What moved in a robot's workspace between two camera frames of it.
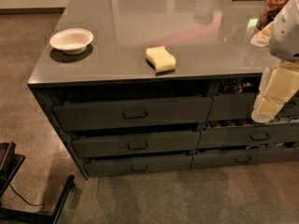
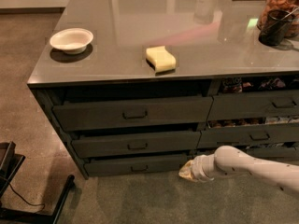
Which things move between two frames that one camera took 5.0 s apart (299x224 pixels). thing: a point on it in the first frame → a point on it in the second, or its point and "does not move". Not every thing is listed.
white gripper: [286, 35] → [199, 171]
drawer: [241, 105] does not move
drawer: [239, 136] does not move
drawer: [121, 165] does not move
